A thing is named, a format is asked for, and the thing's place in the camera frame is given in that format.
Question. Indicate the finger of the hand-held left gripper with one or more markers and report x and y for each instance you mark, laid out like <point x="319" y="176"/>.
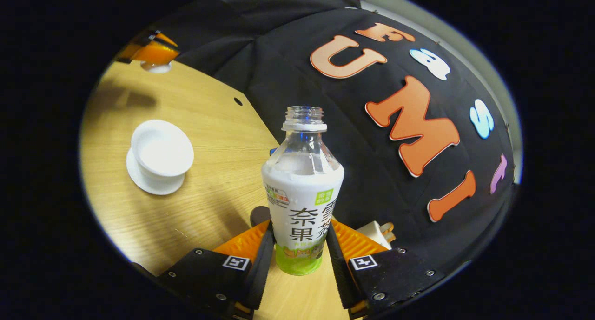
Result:
<point x="158" y="54"/>
<point x="128" y="52"/>

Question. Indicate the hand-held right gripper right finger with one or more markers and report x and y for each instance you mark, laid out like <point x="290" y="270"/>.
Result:
<point x="337" y="273"/>

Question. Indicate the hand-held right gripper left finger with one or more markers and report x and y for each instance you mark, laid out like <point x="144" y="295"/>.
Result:
<point x="262" y="273"/>

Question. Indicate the white teacup lid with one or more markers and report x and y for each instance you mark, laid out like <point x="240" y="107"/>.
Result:
<point x="155" y="69"/>

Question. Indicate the dark brown round coaster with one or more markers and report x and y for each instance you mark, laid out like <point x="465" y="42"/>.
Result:
<point x="259" y="216"/>

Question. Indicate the water bottle with white label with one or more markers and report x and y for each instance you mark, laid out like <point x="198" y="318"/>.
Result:
<point x="302" y="203"/>

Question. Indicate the white teacup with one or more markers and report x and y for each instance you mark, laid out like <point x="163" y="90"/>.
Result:
<point x="162" y="150"/>

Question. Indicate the white toaster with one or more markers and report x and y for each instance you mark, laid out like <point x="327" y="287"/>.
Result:
<point x="372" y="234"/>

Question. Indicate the toast slice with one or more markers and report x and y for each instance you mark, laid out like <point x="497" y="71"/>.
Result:
<point x="388" y="227"/>
<point x="392" y="237"/>

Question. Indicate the white saucer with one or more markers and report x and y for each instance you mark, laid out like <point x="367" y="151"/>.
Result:
<point x="153" y="186"/>

